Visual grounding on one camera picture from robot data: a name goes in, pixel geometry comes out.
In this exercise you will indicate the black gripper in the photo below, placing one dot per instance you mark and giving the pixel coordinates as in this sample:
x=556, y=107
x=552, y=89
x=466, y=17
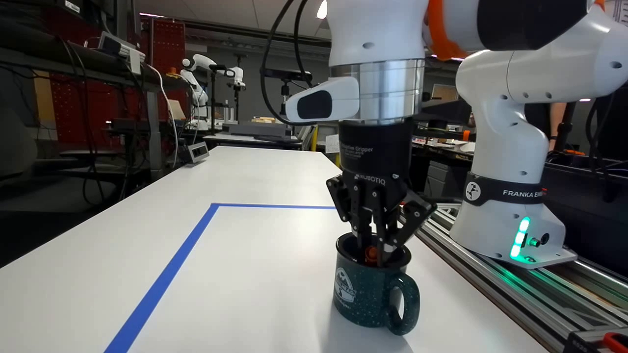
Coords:
x=376, y=154

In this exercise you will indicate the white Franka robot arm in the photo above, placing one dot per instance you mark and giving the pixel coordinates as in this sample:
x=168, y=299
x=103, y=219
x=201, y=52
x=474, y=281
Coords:
x=511, y=144

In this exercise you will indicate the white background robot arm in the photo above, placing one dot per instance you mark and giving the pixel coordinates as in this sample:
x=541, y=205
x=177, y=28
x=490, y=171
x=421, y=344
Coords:
x=197, y=91

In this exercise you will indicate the dark green speckled mug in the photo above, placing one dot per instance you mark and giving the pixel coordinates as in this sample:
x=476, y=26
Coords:
x=366, y=295

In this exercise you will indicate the small grey box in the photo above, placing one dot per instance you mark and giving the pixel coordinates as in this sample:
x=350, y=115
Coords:
x=199, y=152

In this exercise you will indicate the bright ceiling lamp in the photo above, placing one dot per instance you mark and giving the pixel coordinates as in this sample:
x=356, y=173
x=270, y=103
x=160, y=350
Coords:
x=323, y=9

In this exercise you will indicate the blue tape line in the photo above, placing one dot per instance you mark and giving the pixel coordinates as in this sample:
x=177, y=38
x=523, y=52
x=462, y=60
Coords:
x=164, y=281

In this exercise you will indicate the white power adapter box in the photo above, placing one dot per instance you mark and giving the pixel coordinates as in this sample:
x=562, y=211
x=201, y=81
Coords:
x=121, y=50

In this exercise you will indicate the red cabinet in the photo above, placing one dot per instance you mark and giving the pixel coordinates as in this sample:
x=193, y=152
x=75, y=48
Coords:
x=85, y=105

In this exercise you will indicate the black camera on stand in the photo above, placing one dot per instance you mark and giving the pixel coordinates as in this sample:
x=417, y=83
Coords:
x=285, y=75

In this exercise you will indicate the aluminium rail frame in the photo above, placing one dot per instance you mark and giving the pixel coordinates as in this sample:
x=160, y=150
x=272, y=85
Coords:
x=523, y=295

